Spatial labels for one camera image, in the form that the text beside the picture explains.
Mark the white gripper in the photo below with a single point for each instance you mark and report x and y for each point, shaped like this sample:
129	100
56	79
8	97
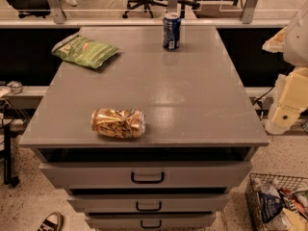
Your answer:
296	45

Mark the blue pepsi can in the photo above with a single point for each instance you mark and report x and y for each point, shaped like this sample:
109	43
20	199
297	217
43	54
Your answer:
172	23

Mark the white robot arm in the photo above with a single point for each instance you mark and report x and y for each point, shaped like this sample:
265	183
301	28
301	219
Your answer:
292	40

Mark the crushed orange soda can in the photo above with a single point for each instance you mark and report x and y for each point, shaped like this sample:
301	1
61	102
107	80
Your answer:
124	124

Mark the grey drawer cabinet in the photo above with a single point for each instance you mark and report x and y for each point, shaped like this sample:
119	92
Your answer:
195	105

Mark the red snack bag in basket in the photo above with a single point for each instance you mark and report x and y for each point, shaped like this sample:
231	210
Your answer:
296	201

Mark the blue snack bag in basket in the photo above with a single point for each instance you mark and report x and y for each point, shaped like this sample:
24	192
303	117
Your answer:
271	206

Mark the black office chair centre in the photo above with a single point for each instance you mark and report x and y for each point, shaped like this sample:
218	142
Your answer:
146	6

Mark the green chip bag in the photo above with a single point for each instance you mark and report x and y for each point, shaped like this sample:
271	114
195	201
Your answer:
86	52

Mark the black and white sneaker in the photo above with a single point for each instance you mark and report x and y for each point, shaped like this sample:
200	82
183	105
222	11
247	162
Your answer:
53	222

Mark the black stand left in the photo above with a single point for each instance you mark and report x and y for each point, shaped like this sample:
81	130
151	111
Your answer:
6	155

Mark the wire basket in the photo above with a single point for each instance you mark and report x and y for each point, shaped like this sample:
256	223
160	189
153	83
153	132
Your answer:
252	197

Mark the top drawer with black handle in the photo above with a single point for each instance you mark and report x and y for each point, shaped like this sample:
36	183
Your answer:
132	175

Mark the drawer with black handle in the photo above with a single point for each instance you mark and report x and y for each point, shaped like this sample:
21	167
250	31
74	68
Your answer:
149	203
150	221
132	175

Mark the middle drawer with black handle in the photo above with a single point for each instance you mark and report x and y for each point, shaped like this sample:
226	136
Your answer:
149	203

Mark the bottom drawer with black handle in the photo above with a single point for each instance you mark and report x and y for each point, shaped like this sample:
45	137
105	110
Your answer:
150	221

